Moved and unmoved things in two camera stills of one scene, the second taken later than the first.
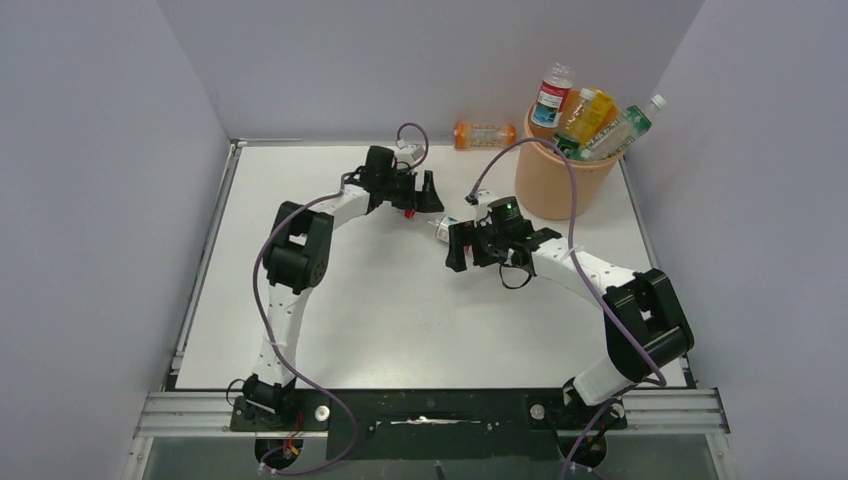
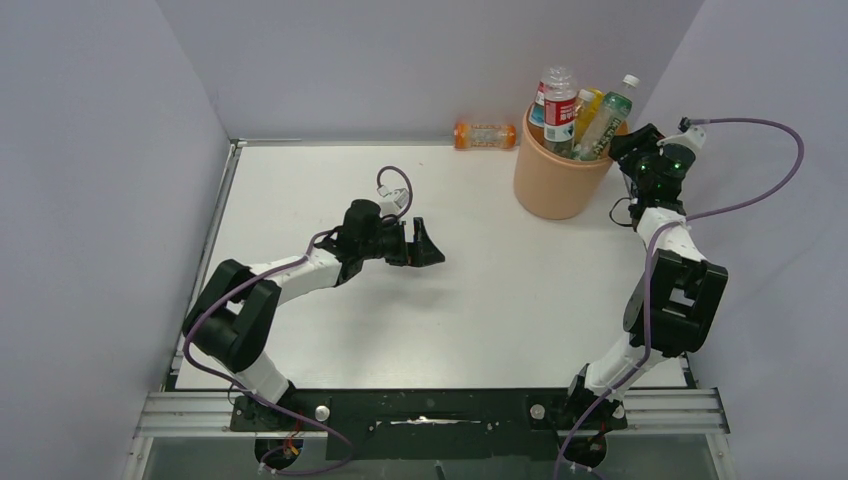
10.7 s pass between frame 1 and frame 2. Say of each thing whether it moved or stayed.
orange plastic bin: stayed
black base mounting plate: stayed
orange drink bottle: stayed
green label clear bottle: moved
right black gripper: moved
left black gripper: moved
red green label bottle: moved
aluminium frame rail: stayed
